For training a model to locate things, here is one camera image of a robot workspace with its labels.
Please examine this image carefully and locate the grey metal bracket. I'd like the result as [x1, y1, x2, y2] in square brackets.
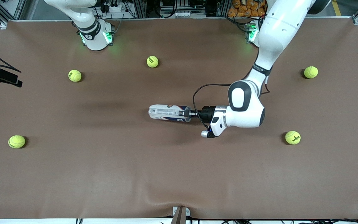
[172, 206, 190, 216]

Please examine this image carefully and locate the aluminium frame post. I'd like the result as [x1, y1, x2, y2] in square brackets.
[134, 0, 147, 18]
[217, 0, 229, 17]

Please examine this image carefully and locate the white terminal block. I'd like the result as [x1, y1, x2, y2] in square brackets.
[160, 11, 206, 18]

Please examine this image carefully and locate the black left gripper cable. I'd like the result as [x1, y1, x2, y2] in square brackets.
[193, 78, 270, 128]

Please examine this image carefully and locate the orange mesh bag pile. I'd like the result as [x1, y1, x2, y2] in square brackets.
[228, 0, 268, 18]

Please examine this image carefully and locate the brown angled bar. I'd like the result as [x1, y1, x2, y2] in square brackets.
[170, 207, 186, 224]

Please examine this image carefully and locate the yellow-green tennis ball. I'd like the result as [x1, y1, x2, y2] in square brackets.
[68, 69, 82, 82]
[8, 135, 26, 149]
[146, 55, 159, 68]
[285, 131, 301, 145]
[304, 66, 319, 79]

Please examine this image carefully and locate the white blue tennis ball can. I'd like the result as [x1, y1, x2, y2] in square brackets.
[149, 104, 192, 123]

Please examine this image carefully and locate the white power strip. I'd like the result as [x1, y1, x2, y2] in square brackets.
[104, 2, 123, 13]

